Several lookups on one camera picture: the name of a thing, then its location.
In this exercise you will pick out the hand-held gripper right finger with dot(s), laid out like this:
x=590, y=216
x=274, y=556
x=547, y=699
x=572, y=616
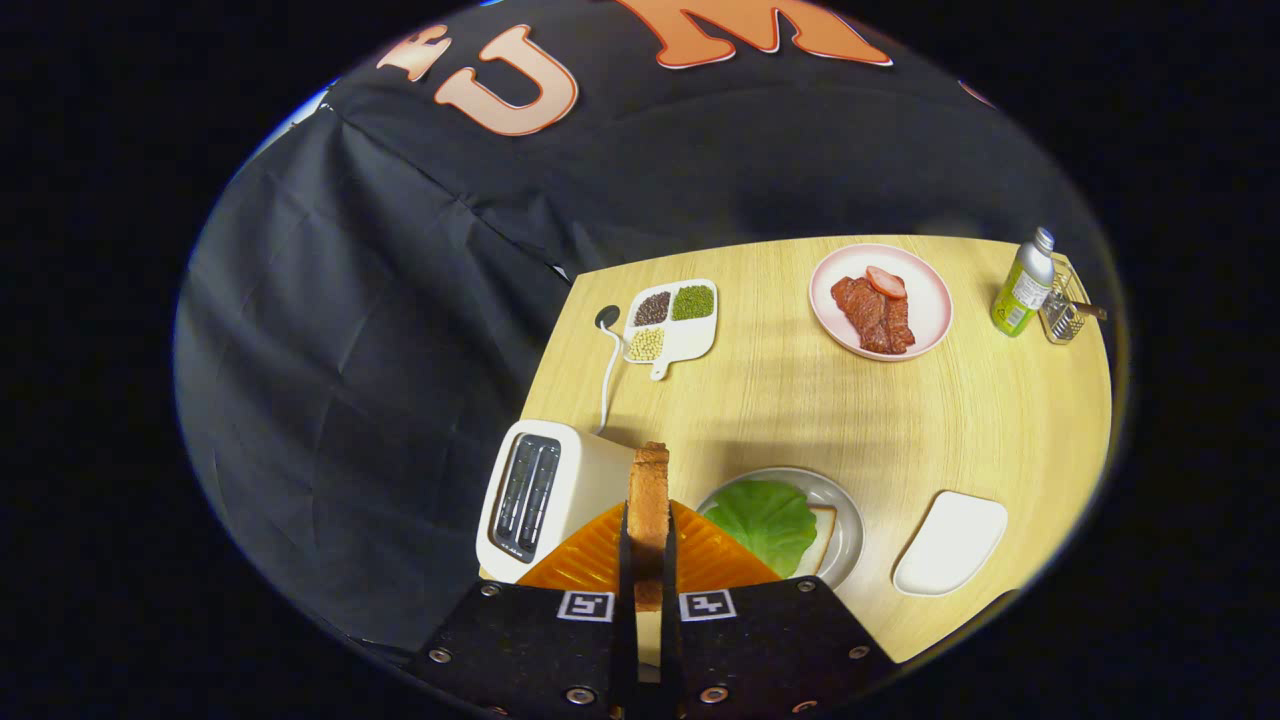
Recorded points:
x=670, y=570

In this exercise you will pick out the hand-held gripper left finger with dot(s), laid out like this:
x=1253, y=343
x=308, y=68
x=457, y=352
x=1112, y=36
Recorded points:
x=624, y=570

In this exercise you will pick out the toasted bread slice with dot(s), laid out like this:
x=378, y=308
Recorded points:
x=648, y=520

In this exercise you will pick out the green lettuce leaf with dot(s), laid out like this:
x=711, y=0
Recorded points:
x=765, y=525

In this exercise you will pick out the white toaster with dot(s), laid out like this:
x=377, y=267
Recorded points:
x=585, y=470

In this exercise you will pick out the white bread slice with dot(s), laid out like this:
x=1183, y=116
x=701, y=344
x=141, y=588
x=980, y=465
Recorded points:
x=822, y=540

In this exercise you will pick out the white round plate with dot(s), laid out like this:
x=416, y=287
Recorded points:
x=845, y=530

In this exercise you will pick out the pile of yellow beans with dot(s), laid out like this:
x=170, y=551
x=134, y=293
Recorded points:
x=646, y=344

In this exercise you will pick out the white compartment tray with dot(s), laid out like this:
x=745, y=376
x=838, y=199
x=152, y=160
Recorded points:
x=690, y=342

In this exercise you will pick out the pile of dark beans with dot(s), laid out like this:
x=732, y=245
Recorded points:
x=652, y=308

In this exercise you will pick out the pile of green beans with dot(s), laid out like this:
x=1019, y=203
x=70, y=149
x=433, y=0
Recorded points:
x=693, y=302

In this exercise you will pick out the white square plate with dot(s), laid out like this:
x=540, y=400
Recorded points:
x=950, y=545

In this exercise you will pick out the brown meat steak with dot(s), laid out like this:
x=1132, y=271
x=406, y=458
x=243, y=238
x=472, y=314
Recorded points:
x=870, y=315

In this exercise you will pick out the red sausage slice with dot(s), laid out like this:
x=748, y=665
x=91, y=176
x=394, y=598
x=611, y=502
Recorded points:
x=886, y=282

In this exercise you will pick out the pink round plate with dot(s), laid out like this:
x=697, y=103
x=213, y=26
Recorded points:
x=928, y=312

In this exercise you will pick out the green label metal bottle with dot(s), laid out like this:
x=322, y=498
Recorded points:
x=1020, y=295

